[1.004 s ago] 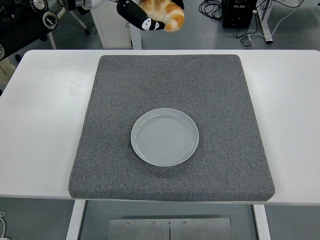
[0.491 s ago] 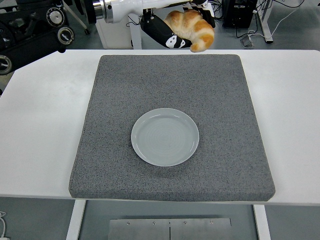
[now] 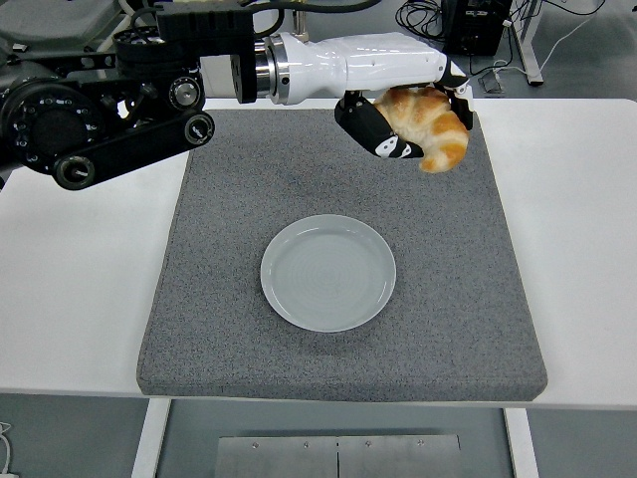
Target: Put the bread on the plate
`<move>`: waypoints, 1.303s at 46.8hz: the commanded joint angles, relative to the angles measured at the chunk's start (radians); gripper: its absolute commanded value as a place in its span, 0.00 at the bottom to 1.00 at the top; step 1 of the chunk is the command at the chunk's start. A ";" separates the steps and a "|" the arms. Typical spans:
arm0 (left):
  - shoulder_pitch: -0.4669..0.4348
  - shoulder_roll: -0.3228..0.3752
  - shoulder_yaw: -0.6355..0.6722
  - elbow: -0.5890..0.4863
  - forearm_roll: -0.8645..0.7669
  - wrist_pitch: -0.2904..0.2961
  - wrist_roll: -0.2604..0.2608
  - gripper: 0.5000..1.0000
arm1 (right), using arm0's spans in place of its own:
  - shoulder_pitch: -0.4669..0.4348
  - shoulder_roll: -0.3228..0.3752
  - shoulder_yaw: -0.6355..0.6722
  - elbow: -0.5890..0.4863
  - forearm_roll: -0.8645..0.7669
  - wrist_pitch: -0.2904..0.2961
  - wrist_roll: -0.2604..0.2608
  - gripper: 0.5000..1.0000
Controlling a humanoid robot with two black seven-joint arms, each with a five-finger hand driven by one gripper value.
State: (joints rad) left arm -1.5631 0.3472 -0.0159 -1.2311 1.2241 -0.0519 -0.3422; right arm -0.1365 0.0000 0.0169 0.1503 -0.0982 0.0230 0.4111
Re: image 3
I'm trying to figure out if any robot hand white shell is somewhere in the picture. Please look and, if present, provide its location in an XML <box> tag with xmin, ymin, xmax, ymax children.
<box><xmin>284</xmin><ymin>31</ymin><xmax>475</xmax><ymax>162</ymax></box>

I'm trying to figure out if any golden croissant bread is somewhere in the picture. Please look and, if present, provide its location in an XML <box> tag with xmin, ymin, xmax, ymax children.
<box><xmin>372</xmin><ymin>85</ymin><xmax>471</xmax><ymax>174</ymax></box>

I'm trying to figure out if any pale grey round plate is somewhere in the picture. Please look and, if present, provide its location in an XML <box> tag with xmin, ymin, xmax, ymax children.
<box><xmin>260</xmin><ymin>214</ymin><xmax>398</xmax><ymax>334</ymax></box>

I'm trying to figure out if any grey metal plate with screws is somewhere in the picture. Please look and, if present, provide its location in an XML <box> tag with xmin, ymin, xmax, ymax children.
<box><xmin>217</xmin><ymin>433</ymin><xmax>462</xmax><ymax>478</ymax></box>

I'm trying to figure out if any black computer case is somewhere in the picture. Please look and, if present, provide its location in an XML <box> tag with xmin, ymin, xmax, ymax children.
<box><xmin>441</xmin><ymin>0</ymin><xmax>514</xmax><ymax>57</ymax></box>

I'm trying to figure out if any clear plastic holder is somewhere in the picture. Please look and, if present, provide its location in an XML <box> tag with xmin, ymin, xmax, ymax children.
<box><xmin>478</xmin><ymin>69</ymin><xmax>508</xmax><ymax>95</ymax></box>

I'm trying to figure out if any grey speckled mat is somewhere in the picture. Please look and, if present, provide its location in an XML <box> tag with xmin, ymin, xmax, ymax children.
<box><xmin>134</xmin><ymin>108</ymin><xmax>549</xmax><ymax>402</ymax></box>

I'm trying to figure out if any white desk leg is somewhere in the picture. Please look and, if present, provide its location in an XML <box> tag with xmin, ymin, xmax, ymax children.
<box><xmin>512</xmin><ymin>0</ymin><xmax>544</xmax><ymax>87</ymax></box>

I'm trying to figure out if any white table leg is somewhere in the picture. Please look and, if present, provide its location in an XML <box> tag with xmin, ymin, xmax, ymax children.
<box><xmin>503</xmin><ymin>406</ymin><xmax>541</xmax><ymax>478</ymax></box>
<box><xmin>129</xmin><ymin>397</ymin><xmax>171</xmax><ymax>478</ymax></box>

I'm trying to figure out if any black cable bundle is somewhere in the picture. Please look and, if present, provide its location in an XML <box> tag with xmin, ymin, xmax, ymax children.
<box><xmin>395</xmin><ymin>0</ymin><xmax>447</xmax><ymax>41</ymax></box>

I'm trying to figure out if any white floor cable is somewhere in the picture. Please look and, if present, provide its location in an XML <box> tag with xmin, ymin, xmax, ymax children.
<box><xmin>0</xmin><ymin>421</ymin><xmax>21</xmax><ymax>478</ymax></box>

